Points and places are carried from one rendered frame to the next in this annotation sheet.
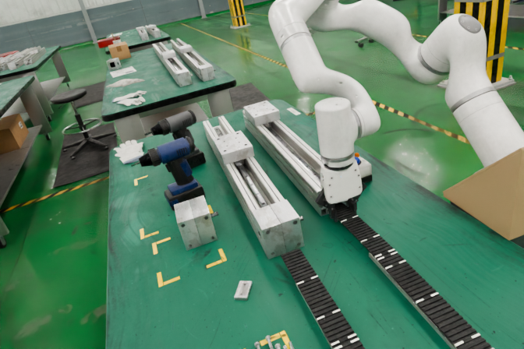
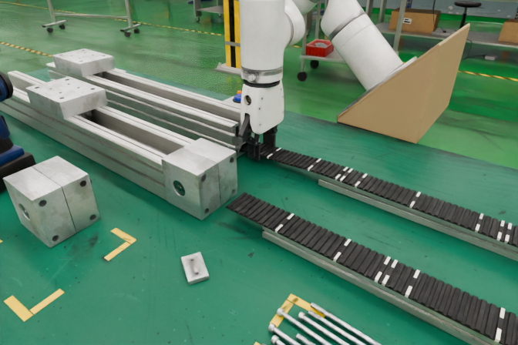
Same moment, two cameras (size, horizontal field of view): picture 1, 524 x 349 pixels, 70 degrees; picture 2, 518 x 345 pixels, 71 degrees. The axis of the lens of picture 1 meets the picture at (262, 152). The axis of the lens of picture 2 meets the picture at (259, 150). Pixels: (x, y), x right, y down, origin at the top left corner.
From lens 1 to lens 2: 47 cm
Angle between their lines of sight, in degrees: 36
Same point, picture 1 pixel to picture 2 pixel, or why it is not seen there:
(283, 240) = (218, 188)
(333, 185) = (263, 108)
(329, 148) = (263, 55)
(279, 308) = (264, 271)
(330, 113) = (270, 2)
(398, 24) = not seen: outside the picture
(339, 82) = not seen: outside the picture
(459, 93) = (341, 15)
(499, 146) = (384, 62)
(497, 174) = (408, 78)
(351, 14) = not seen: outside the picture
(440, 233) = (361, 149)
